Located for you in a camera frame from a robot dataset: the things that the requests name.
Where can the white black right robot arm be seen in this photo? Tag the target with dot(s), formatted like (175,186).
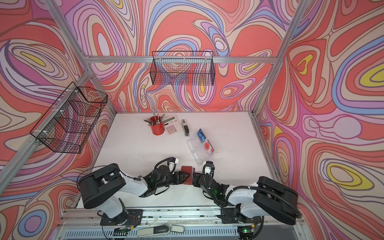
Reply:
(266,198)

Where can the black silver stapler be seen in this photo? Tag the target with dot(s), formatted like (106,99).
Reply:
(185,128)

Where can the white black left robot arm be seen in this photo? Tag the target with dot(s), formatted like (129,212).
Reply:
(98,189)

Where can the red leather card holder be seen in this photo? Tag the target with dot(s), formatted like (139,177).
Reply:
(188,174)

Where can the clear plastic card tray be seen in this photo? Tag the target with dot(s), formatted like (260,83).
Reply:
(197,150)

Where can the blue credit card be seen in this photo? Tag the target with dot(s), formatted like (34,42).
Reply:
(201,136)

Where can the black wire basket left wall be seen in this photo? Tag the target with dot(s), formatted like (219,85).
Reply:
(66,129)

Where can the white calculator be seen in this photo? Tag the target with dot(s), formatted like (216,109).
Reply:
(172,125)

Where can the red pen cup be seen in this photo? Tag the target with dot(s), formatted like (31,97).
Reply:
(158,130)

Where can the black wire basket wall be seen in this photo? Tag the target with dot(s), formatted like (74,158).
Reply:
(66,129)
(183,68)

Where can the grey foot pedal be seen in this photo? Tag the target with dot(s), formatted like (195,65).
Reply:
(160,230)

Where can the black wire basket back wall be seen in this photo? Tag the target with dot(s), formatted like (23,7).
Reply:
(183,68)

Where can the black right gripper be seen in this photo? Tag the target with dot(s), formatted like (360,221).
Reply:
(197,179)

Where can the pens in cup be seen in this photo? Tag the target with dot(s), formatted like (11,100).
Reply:
(155,120)

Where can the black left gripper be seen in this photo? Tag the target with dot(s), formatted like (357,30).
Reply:
(181,179)

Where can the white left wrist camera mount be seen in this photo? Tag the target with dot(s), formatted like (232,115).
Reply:
(172,163)

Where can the red credit card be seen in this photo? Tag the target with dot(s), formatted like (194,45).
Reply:
(208,148)

